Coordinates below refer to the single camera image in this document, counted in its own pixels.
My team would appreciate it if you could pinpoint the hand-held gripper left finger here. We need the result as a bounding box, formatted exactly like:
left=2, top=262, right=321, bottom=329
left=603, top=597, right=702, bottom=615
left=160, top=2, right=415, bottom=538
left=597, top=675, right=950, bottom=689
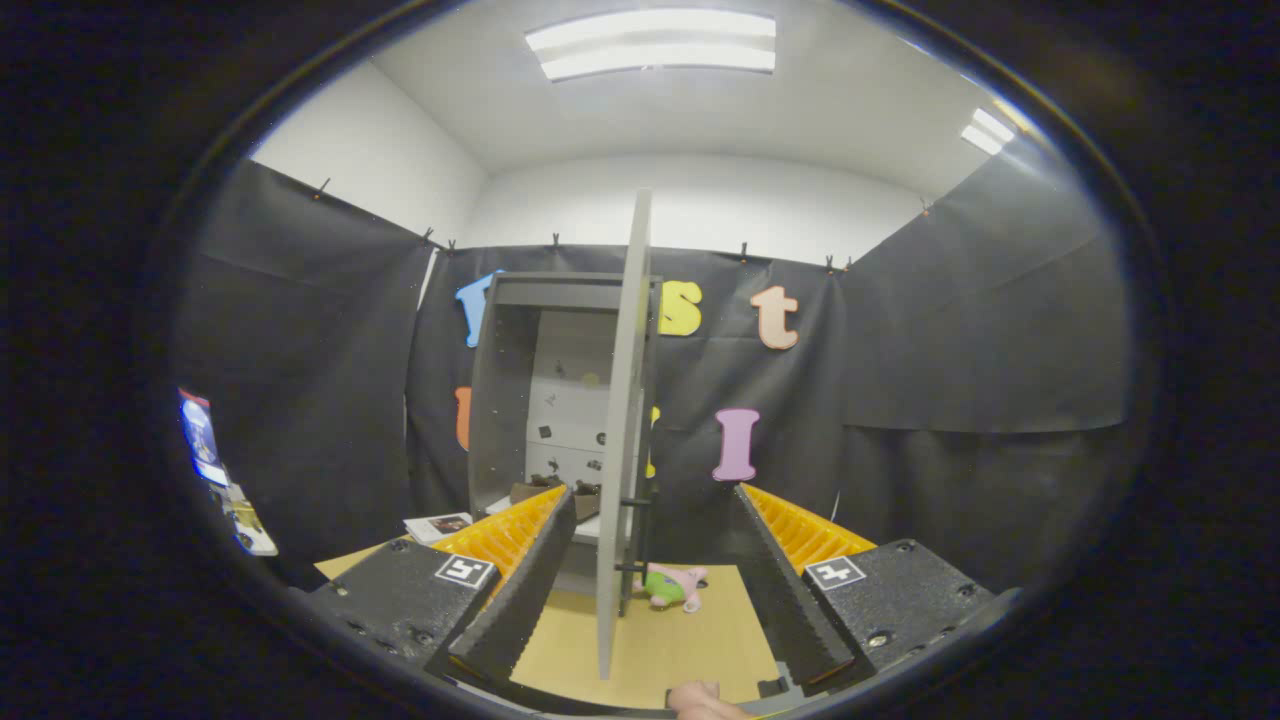
left=298, top=485, right=579, bottom=686

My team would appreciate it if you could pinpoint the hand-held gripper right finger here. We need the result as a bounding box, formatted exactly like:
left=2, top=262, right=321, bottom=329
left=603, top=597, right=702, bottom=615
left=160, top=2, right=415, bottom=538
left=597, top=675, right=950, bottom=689
left=730, top=482, right=1003, bottom=693

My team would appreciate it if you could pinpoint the grey shoe cabinet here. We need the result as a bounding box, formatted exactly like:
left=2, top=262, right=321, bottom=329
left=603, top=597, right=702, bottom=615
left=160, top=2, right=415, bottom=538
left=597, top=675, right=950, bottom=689
left=467, top=270, right=664, bottom=601

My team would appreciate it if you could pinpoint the beige shoe cabinet door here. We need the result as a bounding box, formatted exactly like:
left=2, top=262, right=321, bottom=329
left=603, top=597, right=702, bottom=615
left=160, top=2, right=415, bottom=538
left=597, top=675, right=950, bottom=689
left=597, top=188, right=654, bottom=681

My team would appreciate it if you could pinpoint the stack of books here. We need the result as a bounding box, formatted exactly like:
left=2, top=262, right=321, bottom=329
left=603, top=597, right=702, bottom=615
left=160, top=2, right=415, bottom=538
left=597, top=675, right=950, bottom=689
left=404, top=512, right=475, bottom=547

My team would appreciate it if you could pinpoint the green and pink plush toy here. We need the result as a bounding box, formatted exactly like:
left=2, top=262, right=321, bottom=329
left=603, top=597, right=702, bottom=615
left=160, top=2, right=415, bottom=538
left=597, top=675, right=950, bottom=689
left=640, top=562, right=709, bottom=614

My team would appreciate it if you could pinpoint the black backdrop cloth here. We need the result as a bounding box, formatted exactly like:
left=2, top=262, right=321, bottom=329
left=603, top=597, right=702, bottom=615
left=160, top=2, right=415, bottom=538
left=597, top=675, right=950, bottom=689
left=170, top=135, right=1141, bottom=601

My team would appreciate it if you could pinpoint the blue printed poster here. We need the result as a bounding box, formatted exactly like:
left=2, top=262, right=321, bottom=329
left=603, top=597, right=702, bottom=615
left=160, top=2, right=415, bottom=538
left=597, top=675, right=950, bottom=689
left=178, top=388, right=231, bottom=488

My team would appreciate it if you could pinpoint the small ceiling light panel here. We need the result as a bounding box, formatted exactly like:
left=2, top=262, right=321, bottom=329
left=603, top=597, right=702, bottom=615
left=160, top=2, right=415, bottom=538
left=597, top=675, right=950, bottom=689
left=960, top=107, right=1017, bottom=157

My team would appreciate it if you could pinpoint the long ceiling light panel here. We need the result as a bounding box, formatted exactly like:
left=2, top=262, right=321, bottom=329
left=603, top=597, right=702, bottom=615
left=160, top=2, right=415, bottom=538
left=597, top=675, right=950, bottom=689
left=525, top=8, right=778, bottom=83

